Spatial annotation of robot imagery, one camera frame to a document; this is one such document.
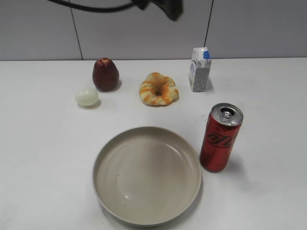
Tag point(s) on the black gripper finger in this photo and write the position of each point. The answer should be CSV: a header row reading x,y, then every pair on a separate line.
x,y
172,8

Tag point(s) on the red cola can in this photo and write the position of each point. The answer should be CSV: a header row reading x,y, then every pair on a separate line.
x,y
223,124

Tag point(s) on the beige round plate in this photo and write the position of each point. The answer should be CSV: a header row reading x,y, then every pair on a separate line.
x,y
146,176

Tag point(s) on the small white milk carton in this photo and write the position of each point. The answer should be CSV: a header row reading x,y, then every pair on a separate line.
x,y
199,69

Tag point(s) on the round orange glazed bread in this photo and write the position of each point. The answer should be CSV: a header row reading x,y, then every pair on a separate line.
x,y
158,90

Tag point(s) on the dark red wax apple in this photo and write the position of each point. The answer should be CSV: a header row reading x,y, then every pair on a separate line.
x,y
105,75

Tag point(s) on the white egg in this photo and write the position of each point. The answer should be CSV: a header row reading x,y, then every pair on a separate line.
x,y
86,97

